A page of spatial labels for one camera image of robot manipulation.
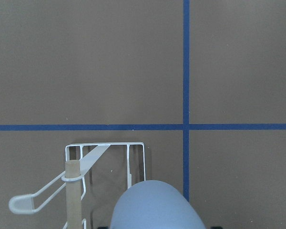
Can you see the blue plastic cup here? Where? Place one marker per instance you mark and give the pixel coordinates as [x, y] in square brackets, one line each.
[154, 204]

